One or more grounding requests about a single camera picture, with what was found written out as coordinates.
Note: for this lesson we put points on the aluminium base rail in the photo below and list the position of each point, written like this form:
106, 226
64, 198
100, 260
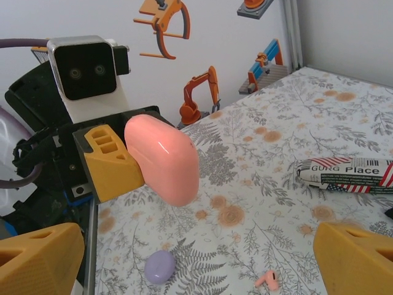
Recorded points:
92, 246

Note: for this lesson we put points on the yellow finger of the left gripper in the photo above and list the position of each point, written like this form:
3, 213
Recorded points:
113, 175

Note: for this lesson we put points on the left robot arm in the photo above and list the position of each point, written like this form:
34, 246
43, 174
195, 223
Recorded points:
9, 138

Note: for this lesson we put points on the orange claw gripper sticker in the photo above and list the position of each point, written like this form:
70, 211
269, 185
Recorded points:
165, 21

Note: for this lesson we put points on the pink earbud charging case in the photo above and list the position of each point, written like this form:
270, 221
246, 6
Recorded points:
165, 159

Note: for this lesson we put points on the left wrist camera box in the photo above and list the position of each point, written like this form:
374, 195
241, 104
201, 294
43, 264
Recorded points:
83, 70

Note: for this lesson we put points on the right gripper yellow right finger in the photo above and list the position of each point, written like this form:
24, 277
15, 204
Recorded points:
356, 264

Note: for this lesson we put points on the blue orange gantry sticker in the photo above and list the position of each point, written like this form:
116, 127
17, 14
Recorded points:
267, 64

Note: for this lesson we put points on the purple earbud charging case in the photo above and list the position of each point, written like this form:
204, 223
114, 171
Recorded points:
159, 267

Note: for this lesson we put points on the aluminium frame post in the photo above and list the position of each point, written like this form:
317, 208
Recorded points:
293, 30

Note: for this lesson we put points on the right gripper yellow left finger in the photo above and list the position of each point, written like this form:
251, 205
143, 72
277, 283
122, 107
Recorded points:
40, 264

